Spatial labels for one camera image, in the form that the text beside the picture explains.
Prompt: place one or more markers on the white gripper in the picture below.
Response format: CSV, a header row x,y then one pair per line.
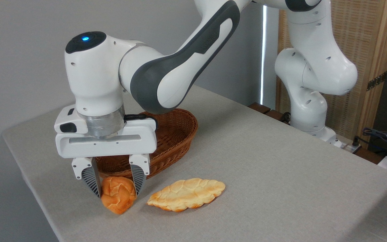
x,y
113,146

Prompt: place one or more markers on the round orange bread roll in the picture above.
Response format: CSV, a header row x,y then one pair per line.
x,y
119,196

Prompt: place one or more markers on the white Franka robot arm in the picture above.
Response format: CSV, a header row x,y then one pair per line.
x,y
180,67

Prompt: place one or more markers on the brown oval wicker basket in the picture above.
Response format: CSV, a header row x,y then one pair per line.
x,y
176,134

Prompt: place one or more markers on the flat leaf-shaped bread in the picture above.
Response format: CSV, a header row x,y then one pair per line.
x,y
186,194

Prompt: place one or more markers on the white wrist-mounted box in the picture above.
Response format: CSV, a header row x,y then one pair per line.
x,y
66,122

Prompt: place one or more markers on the grey tablecloth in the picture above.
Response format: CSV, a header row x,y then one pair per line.
x,y
264,185

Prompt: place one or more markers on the brown wooden board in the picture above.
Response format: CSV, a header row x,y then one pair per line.
x,y
260,108

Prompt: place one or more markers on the metal screen hinge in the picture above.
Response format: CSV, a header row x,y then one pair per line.
x,y
376,81

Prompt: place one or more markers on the wooden rattan folding screen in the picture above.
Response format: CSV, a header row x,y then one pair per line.
x,y
364,27

